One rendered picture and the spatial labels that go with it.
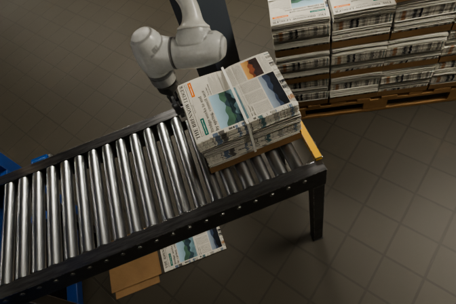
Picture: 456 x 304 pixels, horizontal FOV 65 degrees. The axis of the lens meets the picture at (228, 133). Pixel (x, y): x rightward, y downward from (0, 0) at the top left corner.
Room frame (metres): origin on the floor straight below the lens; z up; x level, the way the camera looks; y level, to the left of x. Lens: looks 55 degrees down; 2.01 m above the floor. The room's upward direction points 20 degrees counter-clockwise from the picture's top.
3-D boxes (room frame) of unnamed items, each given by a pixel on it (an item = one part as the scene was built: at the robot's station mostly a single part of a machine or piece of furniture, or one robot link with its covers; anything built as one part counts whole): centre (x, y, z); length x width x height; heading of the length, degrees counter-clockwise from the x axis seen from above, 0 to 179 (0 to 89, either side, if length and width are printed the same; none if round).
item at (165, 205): (0.81, 0.32, 0.77); 0.47 x 0.05 x 0.05; 2
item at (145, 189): (0.81, 0.39, 0.77); 0.47 x 0.05 x 0.05; 2
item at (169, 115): (1.06, 0.39, 0.74); 1.34 x 0.05 x 0.12; 92
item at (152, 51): (0.92, 0.13, 1.27); 0.13 x 0.11 x 0.16; 70
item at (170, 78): (0.93, 0.14, 1.16); 0.09 x 0.09 x 0.06
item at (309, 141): (0.82, -0.28, 0.81); 0.43 x 0.03 x 0.02; 2
